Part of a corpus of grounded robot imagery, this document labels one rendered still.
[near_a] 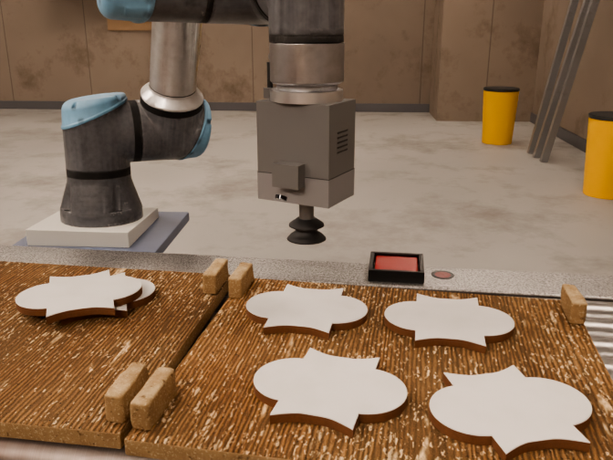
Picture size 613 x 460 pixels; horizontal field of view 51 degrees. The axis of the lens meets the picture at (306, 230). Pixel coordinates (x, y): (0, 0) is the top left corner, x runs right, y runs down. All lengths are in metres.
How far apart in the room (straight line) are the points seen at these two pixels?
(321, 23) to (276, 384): 0.34
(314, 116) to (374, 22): 8.81
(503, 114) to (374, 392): 6.60
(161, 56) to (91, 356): 0.63
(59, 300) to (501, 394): 0.48
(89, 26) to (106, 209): 8.96
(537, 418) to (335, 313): 0.25
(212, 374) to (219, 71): 9.08
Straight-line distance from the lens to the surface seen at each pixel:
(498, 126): 7.14
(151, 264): 0.97
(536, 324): 0.76
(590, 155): 5.23
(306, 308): 0.73
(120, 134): 1.22
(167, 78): 1.19
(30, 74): 10.55
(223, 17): 0.72
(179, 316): 0.75
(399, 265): 0.91
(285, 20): 0.64
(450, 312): 0.74
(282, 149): 0.66
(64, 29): 10.28
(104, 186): 1.22
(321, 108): 0.63
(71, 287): 0.81
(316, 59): 0.64
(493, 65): 8.81
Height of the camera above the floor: 1.25
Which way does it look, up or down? 18 degrees down
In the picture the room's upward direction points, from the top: straight up
